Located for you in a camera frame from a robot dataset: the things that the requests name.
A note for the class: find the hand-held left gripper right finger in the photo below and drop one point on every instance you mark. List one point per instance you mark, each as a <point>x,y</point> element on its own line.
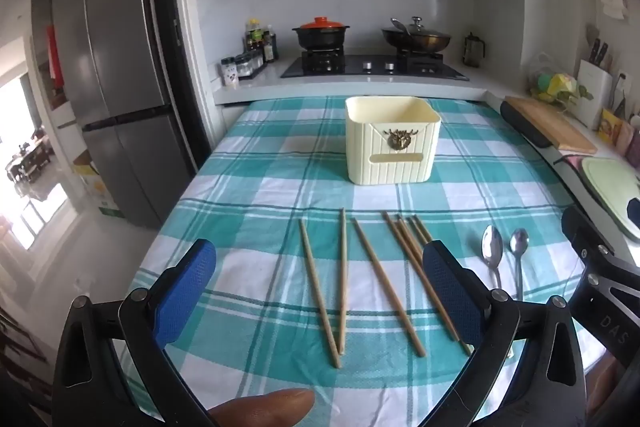
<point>452,294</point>

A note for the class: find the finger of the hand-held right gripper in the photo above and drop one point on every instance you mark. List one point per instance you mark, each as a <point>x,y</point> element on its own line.
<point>582,232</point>

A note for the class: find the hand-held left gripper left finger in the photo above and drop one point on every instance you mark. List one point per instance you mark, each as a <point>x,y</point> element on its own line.
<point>187,287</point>

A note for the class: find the silver metal spoon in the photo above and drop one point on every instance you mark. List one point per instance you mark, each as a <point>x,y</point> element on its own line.
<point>519,242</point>
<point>492,247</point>

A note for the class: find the cream ribbed utensil container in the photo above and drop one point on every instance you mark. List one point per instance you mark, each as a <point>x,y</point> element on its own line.
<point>392,142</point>

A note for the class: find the person's left hand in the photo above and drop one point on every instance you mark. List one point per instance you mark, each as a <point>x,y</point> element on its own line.
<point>270,407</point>

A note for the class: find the green cutting board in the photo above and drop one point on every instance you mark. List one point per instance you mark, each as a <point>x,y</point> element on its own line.
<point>612,192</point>

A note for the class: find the snack packets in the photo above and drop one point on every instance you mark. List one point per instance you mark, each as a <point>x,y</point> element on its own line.
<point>617,129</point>

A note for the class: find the wooden cutting board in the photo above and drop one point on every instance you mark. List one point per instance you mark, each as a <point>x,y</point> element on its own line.
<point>555,122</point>

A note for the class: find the teal plaid tablecloth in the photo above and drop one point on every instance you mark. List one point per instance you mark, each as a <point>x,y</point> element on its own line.
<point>260,187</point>

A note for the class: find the cardboard box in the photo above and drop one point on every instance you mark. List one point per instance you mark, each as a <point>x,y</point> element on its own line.
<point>97,187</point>

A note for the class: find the white knife block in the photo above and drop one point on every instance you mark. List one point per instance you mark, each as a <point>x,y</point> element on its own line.
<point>592,92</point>

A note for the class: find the glass french press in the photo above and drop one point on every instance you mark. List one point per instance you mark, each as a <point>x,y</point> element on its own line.
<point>473,52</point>

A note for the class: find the grey refrigerator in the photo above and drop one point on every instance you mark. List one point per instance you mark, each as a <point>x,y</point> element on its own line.
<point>120,82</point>

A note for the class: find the row of spice jars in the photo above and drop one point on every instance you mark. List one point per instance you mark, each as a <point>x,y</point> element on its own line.
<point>242,67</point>

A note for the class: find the black gas stove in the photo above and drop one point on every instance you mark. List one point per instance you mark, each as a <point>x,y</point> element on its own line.
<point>375,67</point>

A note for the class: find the wok with glass lid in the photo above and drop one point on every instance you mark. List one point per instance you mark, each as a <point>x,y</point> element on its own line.
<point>417,37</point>

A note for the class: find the group of sauce bottles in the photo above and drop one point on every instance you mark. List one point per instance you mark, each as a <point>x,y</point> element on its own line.
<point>260,39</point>

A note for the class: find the black pot with orange lid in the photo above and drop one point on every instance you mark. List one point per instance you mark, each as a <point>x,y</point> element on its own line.
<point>322,34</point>

